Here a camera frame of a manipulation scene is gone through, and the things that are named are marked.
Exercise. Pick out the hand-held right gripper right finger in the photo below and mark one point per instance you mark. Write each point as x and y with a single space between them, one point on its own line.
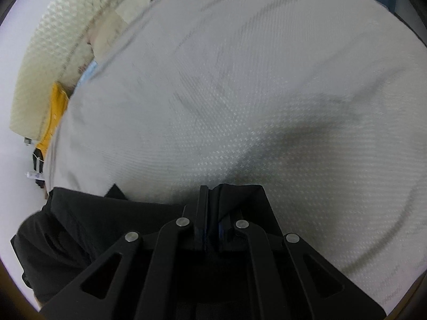
222 235

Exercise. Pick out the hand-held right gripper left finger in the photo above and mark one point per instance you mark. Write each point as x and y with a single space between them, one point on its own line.
203 220

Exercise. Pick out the black puffer jacket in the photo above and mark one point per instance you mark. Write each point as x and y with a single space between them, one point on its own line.
83 220

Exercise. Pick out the bed with grey sheet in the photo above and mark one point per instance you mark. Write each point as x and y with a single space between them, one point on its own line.
267 90

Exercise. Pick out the white plastic bottle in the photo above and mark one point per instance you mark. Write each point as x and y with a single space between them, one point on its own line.
35 175

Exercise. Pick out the yellow pillow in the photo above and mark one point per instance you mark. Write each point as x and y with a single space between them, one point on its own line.
55 113

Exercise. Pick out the light blue cloth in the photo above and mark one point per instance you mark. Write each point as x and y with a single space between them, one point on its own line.
88 73

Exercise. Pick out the beige and grey pillow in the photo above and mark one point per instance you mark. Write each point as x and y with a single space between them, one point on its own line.
133 6

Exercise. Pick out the cream quilted headboard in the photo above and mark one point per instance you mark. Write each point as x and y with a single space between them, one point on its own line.
50 40

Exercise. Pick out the wall outlet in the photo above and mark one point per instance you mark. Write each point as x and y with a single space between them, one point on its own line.
27 141

